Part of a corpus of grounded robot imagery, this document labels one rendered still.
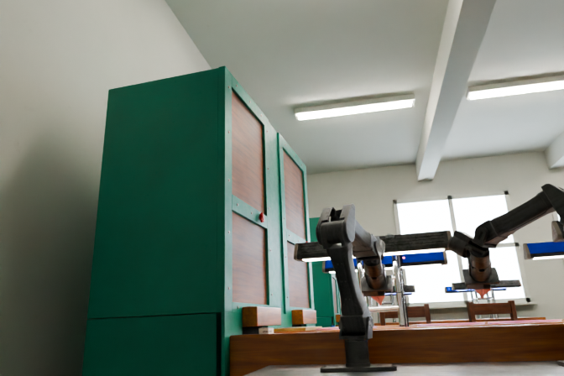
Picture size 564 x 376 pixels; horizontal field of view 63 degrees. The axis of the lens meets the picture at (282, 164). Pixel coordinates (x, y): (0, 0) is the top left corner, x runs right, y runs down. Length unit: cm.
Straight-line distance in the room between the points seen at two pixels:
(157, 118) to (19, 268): 75
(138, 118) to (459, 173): 585
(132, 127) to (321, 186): 542
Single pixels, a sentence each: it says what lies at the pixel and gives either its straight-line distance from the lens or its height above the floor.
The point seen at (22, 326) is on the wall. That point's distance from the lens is 202.
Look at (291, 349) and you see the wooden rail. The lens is 161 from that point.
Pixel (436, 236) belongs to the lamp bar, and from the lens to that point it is 189.
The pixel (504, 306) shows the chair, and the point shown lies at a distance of 451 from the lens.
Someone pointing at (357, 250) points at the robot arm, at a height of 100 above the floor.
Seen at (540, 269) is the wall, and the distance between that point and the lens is 722.
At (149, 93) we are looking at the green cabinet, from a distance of 204.
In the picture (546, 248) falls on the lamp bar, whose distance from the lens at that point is 250.
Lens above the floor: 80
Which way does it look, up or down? 19 degrees up
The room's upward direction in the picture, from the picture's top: 2 degrees counter-clockwise
